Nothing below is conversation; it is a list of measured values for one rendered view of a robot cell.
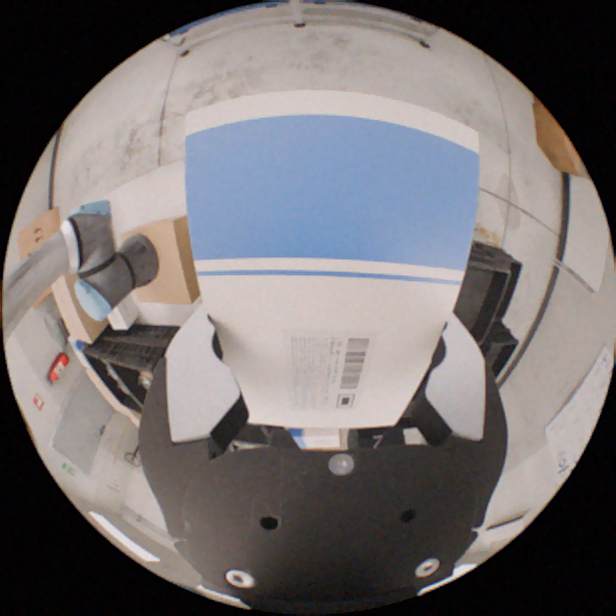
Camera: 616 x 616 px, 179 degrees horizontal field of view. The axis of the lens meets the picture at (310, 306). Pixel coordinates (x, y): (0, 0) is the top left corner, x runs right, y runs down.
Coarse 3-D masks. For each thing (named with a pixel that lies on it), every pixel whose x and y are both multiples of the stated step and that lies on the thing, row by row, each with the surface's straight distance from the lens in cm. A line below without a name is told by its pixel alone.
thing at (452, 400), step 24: (456, 336) 11; (432, 360) 11; (456, 360) 10; (480, 360) 10; (432, 384) 8; (456, 384) 9; (480, 384) 9; (432, 408) 8; (456, 408) 8; (480, 408) 8; (432, 432) 8; (456, 432) 7; (480, 432) 8
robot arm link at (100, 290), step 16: (112, 256) 52; (80, 272) 52; (96, 272) 50; (112, 272) 52; (128, 272) 56; (80, 288) 52; (96, 288) 50; (112, 288) 52; (128, 288) 56; (96, 304) 50; (112, 304) 53
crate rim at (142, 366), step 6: (108, 360) 90; (114, 360) 85; (120, 360) 82; (126, 360) 80; (132, 360) 77; (126, 366) 79; (132, 366) 75; (138, 366) 73; (144, 366) 71; (150, 366) 69; (150, 372) 69; (120, 378) 95; (138, 402) 105
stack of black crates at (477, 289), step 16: (480, 256) 102; (464, 272) 84; (480, 272) 105; (496, 272) 109; (464, 288) 103; (480, 288) 109; (496, 288) 109; (464, 304) 108; (480, 304) 115; (496, 304) 108; (464, 320) 114; (480, 320) 117; (480, 336) 117
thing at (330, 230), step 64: (192, 128) 10; (256, 128) 8; (320, 128) 8; (384, 128) 9; (448, 128) 10; (192, 192) 9; (256, 192) 8; (320, 192) 8; (384, 192) 8; (448, 192) 9; (256, 256) 9; (320, 256) 8; (384, 256) 9; (448, 256) 10; (256, 320) 10; (320, 320) 10; (384, 320) 10; (448, 320) 12; (256, 384) 14; (320, 384) 13; (384, 384) 14
